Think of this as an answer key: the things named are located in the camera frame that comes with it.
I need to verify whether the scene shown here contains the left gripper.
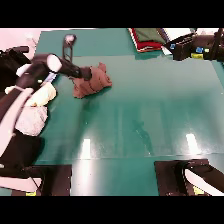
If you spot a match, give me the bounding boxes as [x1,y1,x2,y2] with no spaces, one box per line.
[78,66,94,82]

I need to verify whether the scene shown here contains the brown T-shirt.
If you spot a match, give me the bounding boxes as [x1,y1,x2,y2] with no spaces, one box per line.
[71,62,113,100]

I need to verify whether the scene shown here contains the cream garment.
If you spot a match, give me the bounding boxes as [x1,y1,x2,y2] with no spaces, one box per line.
[4,82,58,108]

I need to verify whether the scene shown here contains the red garment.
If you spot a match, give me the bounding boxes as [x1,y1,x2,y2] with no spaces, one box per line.
[128,28,165,54]

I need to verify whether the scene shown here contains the pale pink garment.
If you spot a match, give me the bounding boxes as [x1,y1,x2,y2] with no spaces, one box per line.
[14,105,50,137]

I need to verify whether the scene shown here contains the dark green garment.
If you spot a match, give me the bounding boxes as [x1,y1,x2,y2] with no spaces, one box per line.
[134,28,168,45]

